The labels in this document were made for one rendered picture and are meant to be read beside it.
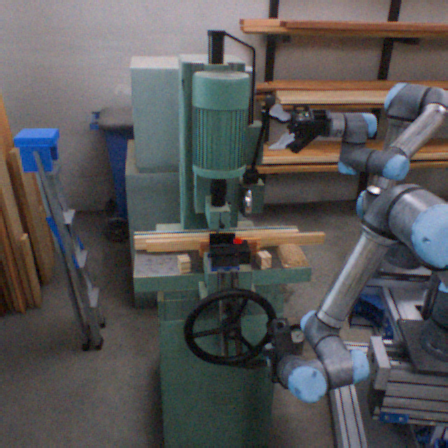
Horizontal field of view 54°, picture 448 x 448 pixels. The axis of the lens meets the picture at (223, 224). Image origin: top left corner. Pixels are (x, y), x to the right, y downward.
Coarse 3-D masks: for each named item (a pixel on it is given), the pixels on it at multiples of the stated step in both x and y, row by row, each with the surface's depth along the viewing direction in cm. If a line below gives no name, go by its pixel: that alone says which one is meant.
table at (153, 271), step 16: (144, 256) 155; (160, 256) 155; (176, 256) 155; (192, 256) 155; (272, 256) 157; (304, 256) 158; (144, 272) 146; (160, 272) 146; (176, 272) 146; (192, 272) 146; (256, 272) 149; (272, 272) 150; (288, 272) 151; (304, 272) 152; (144, 288) 145; (160, 288) 146; (176, 288) 147
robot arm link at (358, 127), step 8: (344, 120) 136; (352, 120) 136; (360, 120) 136; (368, 120) 137; (344, 128) 136; (352, 128) 136; (360, 128) 137; (368, 128) 137; (376, 128) 138; (344, 136) 139; (352, 136) 138; (360, 136) 138; (368, 136) 139
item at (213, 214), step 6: (210, 198) 159; (210, 204) 154; (210, 210) 150; (216, 210) 150; (222, 210) 150; (228, 210) 150; (210, 216) 150; (216, 216) 150; (222, 216) 150; (228, 216) 151; (210, 222) 151; (216, 222) 151; (228, 222) 152; (210, 228) 152; (216, 228) 152; (228, 228) 153
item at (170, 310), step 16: (160, 224) 199; (176, 224) 199; (240, 224) 201; (160, 304) 149; (176, 304) 150; (192, 304) 151; (256, 304) 155; (272, 304) 156; (160, 320) 152; (176, 320) 153
